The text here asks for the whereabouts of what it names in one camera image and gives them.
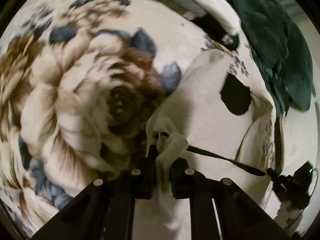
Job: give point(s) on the floral printed blanket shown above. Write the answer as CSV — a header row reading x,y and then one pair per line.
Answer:
x,y
82,85

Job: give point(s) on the white cloth with black trim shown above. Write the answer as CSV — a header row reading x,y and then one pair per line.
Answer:
x,y
200,2

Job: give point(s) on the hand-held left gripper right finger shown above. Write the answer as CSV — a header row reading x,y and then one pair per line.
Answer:
x,y
180,180

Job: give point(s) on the white garment with black spots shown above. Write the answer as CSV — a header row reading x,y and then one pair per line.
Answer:
x,y
200,105

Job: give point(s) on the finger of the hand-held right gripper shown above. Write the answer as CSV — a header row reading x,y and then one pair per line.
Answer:
x,y
272,173

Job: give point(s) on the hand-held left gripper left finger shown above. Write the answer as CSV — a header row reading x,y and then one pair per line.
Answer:
x,y
146,177

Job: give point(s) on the dark green cloth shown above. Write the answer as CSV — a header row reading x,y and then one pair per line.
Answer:
x,y
270,37

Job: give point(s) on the person's right hand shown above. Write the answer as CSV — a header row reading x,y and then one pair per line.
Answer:
x,y
287,215

